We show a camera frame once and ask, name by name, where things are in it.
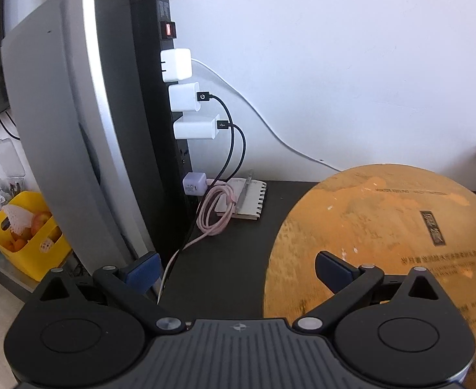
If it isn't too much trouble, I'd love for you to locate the lower white charger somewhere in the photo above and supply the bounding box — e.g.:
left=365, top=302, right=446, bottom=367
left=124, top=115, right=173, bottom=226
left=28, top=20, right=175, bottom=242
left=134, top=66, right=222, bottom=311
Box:
left=173, top=115, right=230, bottom=140

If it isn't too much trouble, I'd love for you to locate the small spiral notebook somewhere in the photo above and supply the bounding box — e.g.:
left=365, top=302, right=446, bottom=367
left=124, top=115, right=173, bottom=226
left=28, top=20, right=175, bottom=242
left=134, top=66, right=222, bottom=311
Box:
left=226, top=171, right=267, bottom=220

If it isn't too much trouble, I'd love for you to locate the top white charger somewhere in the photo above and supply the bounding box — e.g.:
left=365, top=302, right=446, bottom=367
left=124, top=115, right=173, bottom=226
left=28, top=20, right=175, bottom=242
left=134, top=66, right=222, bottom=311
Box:
left=160, top=48, right=192, bottom=83

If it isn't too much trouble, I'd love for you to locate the middle white charger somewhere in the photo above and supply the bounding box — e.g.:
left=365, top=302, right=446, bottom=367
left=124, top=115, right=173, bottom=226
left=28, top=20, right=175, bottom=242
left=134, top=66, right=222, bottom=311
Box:
left=168, top=82, right=201, bottom=112

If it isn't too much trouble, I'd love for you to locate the black charger cable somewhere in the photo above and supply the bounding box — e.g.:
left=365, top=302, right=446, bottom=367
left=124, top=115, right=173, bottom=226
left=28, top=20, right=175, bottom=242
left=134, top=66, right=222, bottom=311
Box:
left=209, top=94, right=235, bottom=183
left=216, top=123, right=248, bottom=183

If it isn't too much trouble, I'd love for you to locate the pink coiled cable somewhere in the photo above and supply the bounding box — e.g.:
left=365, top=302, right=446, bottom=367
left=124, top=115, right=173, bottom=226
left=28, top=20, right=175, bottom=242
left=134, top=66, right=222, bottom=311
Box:
left=156, top=179, right=238, bottom=305

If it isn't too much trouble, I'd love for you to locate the gold round box lid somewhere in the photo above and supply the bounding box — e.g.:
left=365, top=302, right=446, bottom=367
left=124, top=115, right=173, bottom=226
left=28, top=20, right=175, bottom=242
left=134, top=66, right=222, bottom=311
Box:
left=263, top=164, right=476, bottom=388

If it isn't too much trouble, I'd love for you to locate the clear plastic container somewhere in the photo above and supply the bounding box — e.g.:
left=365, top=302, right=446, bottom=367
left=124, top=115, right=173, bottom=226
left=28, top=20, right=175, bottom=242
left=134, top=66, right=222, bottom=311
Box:
left=0, top=138, right=26, bottom=192

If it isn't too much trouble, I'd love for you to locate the purple small charger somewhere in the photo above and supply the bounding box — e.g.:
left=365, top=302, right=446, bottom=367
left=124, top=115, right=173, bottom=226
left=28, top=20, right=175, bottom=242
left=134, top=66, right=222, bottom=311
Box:
left=182, top=171, right=212, bottom=197

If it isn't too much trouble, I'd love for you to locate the black power strip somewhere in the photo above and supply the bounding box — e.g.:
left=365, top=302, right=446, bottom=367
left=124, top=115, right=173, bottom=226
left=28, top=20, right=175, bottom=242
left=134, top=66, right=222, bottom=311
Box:
left=130, top=0, right=197, bottom=263

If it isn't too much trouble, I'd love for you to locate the white charger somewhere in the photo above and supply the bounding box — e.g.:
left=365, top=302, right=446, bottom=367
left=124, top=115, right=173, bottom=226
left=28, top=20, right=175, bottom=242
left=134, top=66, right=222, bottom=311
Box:
left=173, top=115, right=230, bottom=140
left=160, top=48, right=192, bottom=83
left=168, top=82, right=201, bottom=112

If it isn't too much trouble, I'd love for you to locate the silver curved monitor back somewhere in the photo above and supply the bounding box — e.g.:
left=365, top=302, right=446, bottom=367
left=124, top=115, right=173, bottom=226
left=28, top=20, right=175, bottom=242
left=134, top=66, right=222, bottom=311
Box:
left=1, top=0, right=160, bottom=271

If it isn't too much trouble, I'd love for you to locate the yellow plastic basket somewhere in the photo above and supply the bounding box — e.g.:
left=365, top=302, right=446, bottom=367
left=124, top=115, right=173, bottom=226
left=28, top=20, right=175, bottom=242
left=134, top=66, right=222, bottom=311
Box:
left=0, top=211, right=72, bottom=282

